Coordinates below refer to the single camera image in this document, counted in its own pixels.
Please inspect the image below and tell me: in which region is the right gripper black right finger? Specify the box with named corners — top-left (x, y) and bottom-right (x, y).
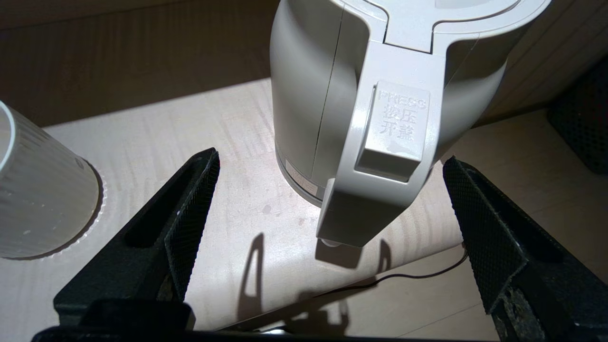
top-left (443, 157), bottom-right (608, 342)

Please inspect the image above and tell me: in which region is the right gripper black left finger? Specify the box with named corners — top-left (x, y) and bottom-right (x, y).
top-left (54, 148), bottom-right (220, 328)

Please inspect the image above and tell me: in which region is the white electric kettle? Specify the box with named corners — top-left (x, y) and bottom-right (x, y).
top-left (269, 0), bottom-right (552, 248)

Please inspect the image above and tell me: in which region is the white ribbed ceramic cup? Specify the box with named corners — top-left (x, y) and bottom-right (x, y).
top-left (0, 101), bottom-right (101, 260)

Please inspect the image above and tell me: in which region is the green mesh basket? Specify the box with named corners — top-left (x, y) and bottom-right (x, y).
top-left (549, 62), bottom-right (608, 174)

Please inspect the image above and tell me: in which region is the beige shelf side table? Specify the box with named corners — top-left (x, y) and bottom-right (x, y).
top-left (0, 0), bottom-right (468, 333)

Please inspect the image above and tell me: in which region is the black power cord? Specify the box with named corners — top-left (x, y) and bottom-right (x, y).
top-left (304, 247), bottom-right (470, 300)

